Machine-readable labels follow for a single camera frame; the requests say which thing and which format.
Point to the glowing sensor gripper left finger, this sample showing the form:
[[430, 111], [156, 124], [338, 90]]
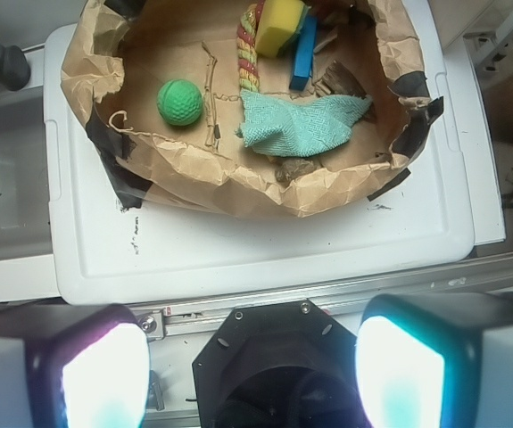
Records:
[[72, 366]]

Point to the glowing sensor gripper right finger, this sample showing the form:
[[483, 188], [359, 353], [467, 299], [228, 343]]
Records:
[[437, 360]]

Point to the teal woven cloth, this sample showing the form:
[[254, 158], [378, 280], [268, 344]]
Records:
[[279, 128]]

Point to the white plastic bin lid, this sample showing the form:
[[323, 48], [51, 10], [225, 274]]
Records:
[[104, 254]]

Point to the small brown crumpled object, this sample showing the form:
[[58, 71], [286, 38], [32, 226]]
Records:
[[291, 168]]

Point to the green dimpled ball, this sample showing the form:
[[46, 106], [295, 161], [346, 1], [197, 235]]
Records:
[[180, 102]]

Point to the brown wooden piece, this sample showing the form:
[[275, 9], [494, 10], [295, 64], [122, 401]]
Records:
[[338, 80]]

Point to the crumpled brown paper bag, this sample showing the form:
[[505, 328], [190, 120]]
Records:
[[123, 52]]

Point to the blue rectangular block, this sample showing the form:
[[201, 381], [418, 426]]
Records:
[[303, 55]]

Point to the yellow sponge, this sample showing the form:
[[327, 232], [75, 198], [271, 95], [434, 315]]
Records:
[[280, 24]]

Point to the aluminium rail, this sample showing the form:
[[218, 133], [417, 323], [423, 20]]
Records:
[[341, 297]]

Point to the black octagonal mount plate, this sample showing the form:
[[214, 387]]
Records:
[[280, 365]]

